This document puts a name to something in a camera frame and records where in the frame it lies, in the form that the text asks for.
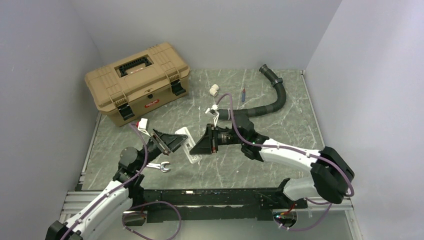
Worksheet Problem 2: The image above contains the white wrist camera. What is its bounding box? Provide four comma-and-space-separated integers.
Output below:
205, 104, 220, 127
135, 118, 151, 137

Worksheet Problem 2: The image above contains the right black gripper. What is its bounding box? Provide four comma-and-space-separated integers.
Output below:
190, 123, 246, 155

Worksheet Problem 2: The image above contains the black corrugated hose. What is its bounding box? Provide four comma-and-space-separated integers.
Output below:
218, 64, 287, 120

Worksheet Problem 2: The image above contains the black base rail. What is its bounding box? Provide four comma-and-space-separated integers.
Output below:
124, 187, 308, 225

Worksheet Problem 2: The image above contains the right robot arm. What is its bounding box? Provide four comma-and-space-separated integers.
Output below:
189, 114, 355, 208

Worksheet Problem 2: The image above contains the silver open-end wrench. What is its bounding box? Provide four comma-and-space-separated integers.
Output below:
146, 161, 171, 173

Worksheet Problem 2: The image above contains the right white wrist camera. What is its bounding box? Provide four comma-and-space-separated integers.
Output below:
205, 104, 220, 127

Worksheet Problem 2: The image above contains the tan plastic toolbox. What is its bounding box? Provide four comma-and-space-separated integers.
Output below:
84, 42, 191, 127

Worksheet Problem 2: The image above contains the blue red pen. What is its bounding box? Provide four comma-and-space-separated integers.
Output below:
241, 88, 246, 103

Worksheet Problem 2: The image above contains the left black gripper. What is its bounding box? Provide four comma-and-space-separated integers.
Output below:
135, 127, 188, 172

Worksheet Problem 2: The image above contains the white pipe fitting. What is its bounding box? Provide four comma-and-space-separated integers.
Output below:
209, 84, 220, 97

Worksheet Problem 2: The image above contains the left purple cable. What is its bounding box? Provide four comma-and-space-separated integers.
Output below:
59, 123, 149, 240

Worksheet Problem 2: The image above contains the purple cable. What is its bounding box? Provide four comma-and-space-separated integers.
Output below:
215, 93, 355, 232
59, 123, 149, 240

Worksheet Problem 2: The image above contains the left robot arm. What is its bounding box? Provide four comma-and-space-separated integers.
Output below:
45, 129, 189, 240

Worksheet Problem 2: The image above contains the white remote control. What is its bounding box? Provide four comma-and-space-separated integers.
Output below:
175, 127, 203, 164

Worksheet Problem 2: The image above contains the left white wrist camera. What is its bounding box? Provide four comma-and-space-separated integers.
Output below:
135, 118, 151, 137

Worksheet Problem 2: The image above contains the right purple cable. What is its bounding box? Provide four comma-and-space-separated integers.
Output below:
215, 93, 355, 232

